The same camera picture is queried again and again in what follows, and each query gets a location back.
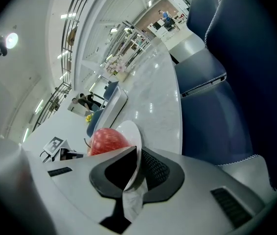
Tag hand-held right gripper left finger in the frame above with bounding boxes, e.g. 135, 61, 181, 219
89, 145, 139, 199

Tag pink flowers in cream pot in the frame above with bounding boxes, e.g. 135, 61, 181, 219
104, 55, 131, 82

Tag white round plate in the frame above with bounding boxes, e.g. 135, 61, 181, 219
115, 120, 143, 191

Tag white storage shelving racks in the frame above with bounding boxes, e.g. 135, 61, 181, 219
105, 20, 154, 67

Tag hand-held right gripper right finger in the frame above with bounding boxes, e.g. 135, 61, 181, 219
140, 147, 185, 204

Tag red apple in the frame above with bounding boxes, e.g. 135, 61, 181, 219
87, 128, 131, 157

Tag grey serving tray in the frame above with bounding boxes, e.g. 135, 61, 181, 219
98, 84, 129, 132

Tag round ceiling light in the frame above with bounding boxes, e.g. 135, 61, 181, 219
5, 32, 19, 49

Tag grey marble dining table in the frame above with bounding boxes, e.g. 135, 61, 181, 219
104, 37, 184, 222

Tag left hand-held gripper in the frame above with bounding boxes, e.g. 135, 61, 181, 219
42, 136, 84, 162

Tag large white board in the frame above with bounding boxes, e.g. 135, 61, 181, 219
67, 101, 92, 118

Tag black mezzanine railing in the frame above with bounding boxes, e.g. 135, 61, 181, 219
32, 0, 97, 132

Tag blue upholstered dining chair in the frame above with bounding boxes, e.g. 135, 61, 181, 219
181, 0, 277, 192
174, 0, 227, 96
103, 80, 120, 100
86, 108, 104, 139

